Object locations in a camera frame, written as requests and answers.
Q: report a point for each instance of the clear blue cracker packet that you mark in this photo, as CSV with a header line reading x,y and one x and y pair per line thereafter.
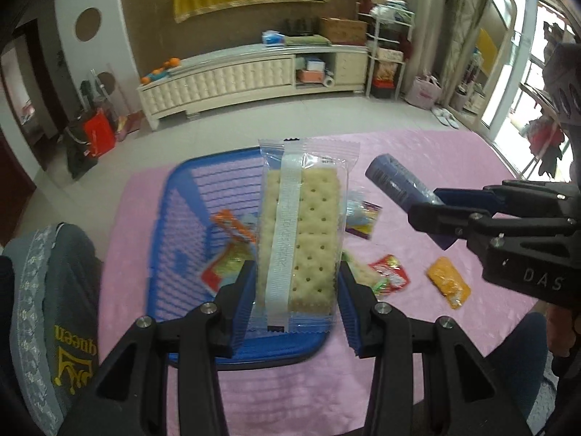
x,y
301,228

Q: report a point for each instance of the yellow orange snack packet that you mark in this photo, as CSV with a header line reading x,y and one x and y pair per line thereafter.
x,y
449,282

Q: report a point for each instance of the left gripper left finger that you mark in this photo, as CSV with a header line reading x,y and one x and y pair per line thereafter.
x,y
128,394

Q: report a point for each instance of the purple yellow snack packet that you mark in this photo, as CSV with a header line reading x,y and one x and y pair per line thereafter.
x,y
363,227

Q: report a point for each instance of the brown cardboard box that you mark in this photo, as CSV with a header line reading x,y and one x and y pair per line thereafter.
x,y
343,31

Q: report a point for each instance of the pink white tote bag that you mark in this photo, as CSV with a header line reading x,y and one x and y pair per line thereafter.
x,y
424,93

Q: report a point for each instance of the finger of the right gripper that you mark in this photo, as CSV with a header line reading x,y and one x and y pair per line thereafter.
x,y
516,197
446,224

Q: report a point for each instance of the dark blue snack tube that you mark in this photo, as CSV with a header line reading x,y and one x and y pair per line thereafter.
x,y
399,184

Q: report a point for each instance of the red green snack packet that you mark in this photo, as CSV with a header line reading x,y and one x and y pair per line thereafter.
x,y
225,267

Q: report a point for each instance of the red shopping bag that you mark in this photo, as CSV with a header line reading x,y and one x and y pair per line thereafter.
x,y
99,134

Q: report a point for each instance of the person's right hand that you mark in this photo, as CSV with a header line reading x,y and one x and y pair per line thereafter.
x,y
560,330

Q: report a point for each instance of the white metal shelf rack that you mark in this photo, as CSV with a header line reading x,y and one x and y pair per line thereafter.
x,y
389,28

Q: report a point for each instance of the white tufted TV cabinet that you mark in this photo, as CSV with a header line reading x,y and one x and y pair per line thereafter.
x,y
251,73

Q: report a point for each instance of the light blue clear snack packet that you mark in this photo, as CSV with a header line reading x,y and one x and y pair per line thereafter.
x,y
355,206

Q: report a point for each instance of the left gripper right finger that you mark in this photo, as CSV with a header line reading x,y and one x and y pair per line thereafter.
x,y
462,393

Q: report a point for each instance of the black bag on floor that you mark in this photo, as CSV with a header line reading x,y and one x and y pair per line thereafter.
x,y
77,146

